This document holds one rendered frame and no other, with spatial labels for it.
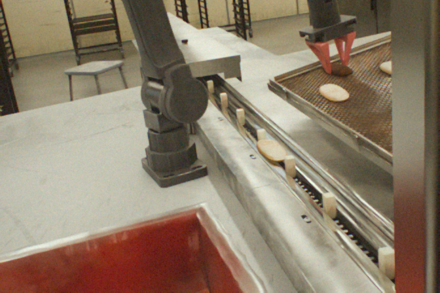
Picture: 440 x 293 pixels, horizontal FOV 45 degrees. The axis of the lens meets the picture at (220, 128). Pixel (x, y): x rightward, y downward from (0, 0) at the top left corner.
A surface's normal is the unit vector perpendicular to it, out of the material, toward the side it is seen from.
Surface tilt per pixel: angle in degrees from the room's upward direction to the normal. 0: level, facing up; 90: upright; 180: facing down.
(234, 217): 0
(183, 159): 90
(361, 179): 0
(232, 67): 90
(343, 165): 0
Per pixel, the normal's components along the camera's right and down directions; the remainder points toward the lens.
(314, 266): -0.12, -0.94
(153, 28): 0.52, 0.22
